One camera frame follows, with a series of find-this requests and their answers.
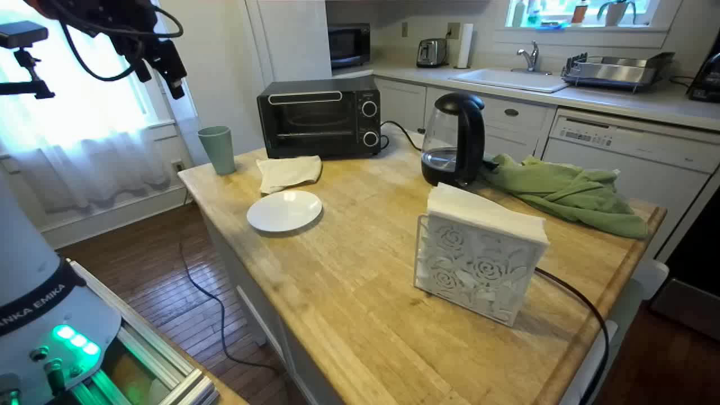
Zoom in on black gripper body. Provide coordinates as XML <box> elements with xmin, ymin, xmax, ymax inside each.
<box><xmin>109</xmin><ymin>8</ymin><xmax>182</xmax><ymax>67</ymax></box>

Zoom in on black kettle lid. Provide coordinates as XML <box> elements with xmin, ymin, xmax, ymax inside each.
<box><xmin>432</xmin><ymin>90</ymin><xmax>482</xmax><ymax>116</ymax></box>

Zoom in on transparent kettle black handle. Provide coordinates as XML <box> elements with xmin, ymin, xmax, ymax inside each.
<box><xmin>417</xmin><ymin>90</ymin><xmax>488</xmax><ymax>189</ymax></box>

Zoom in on pale green cup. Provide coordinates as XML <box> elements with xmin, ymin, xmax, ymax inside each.
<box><xmin>196</xmin><ymin>125</ymin><xmax>237</xmax><ymax>179</ymax></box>

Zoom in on white sheer curtain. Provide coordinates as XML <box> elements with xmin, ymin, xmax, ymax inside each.
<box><xmin>0</xmin><ymin>127</ymin><xmax>174</xmax><ymax>220</ymax></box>

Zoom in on white refrigerator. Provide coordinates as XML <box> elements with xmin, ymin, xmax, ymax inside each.
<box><xmin>244</xmin><ymin>0</ymin><xmax>333</xmax><ymax>89</ymax></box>

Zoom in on black toaster oven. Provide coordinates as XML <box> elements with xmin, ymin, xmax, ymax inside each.
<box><xmin>254</xmin><ymin>76</ymin><xmax>384</xmax><ymax>163</ymax></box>

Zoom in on beige folded cloth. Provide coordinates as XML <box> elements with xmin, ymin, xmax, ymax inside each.
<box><xmin>254</xmin><ymin>153</ymin><xmax>323</xmax><ymax>197</ymax></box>

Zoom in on black microwave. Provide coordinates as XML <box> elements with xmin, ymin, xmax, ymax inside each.
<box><xmin>325</xmin><ymin>20</ymin><xmax>374</xmax><ymax>72</ymax></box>

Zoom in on white round plate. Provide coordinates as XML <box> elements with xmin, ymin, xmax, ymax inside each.
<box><xmin>244</xmin><ymin>189</ymin><xmax>325</xmax><ymax>237</ymax></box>

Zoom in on silver toaster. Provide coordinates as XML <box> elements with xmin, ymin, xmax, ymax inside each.
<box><xmin>414</xmin><ymin>37</ymin><xmax>449</xmax><ymax>71</ymax></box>

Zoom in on white paper towel roll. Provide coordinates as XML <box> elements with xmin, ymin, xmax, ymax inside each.
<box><xmin>455</xmin><ymin>20</ymin><xmax>477</xmax><ymax>72</ymax></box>

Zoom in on white kitchen island base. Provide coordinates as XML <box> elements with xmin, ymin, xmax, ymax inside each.
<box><xmin>200</xmin><ymin>217</ymin><xmax>343</xmax><ymax>405</ymax></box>

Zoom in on white kitchen sink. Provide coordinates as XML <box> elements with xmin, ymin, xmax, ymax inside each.
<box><xmin>449</xmin><ymin>67</ymin><xmax>568</xmax><ymax>97</ymax></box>

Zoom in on white paper napkins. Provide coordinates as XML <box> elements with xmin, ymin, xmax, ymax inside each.
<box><xmin>425</xmin><ymin>182</ymin><xmax>551</xmax><ymax>246</ymax></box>

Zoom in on white base cabinets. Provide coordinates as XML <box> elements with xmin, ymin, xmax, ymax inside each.
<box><xmin>370</xmin><ymin>76</ymin><xmax>560</xmax><ymax>164</ymax></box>

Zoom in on chrome faucet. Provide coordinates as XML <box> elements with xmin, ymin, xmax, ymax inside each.
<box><xmin>515</xmin><ymin>40</ymin><xmax>545</xmax><ymax>75</ymax></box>

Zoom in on kitchen window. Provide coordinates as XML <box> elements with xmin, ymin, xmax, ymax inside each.
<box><xmin>501</xmin><ymin>0</ymin><xmax>665</xmax><ymax>31</ymax></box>

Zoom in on green towel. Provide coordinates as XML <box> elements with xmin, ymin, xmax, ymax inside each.
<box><xmin>479</xmin><ymin>153</ymin><xmax>653</xmax><ymax>244</ymax></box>

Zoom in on grey dish rack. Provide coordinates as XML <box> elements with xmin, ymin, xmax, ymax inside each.
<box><xmin>560</xmin><ymin>51</ymin><xmax>675</xmax><ymax>96</ymax></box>

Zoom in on white dishwasher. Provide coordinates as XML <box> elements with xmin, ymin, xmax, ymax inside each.
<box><xmin>539</xmin><ymin>109</ymin><xmax>720</xmax><ymax>261</ymax></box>

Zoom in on white chair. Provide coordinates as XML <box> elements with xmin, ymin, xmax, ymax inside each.
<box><xmin>557</xmin><ymin>256</ymin><xmax>669</xmax><ymax>405</ymax></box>

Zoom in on black coffee maker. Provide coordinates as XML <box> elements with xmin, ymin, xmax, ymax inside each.
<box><xmin>684</xmin><ymin>30</ymin><xmax>720</xmax><ymax>106</ymax></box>

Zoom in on black steel stove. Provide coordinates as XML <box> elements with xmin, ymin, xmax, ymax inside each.
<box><xmin>650</xmin><ymin>166</ymin><xmax>720</xmax><ymax>344</ymax></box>

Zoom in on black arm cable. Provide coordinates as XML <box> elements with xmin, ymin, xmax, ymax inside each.
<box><xmin>55</xmin><ymin>6</ymin><xmax>186</xmax><ymax>84</ymax></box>

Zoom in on black camera on stand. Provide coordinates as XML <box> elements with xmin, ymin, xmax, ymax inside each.
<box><xmin>0</xmin><ymin>20</ymin><xmax>55</xmax><ymax>102</ymax></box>

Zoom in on black toaster oven cable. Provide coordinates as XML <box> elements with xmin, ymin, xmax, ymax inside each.
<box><xmin>377</xmin><ymin>120</ymin><xmax>428</xmax><ymax>156</ymax></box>

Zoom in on black floor cable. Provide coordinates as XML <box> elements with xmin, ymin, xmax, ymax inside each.
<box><xmin>174</xmin><ymin>233</ymin><xmax>282</xmax><ymax>373</ymax></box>

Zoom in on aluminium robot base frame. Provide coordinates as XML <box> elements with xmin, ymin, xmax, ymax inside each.
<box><xmin>64</xmin><ymin>256</ymin><xmax>221</xmax><ymax>405</ymax></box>

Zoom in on black kettle power cable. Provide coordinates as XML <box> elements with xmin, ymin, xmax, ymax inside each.
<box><xmin>532</xmin><ymin>265</ymin><xmax>614</xmax><ymax>405</ymax></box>

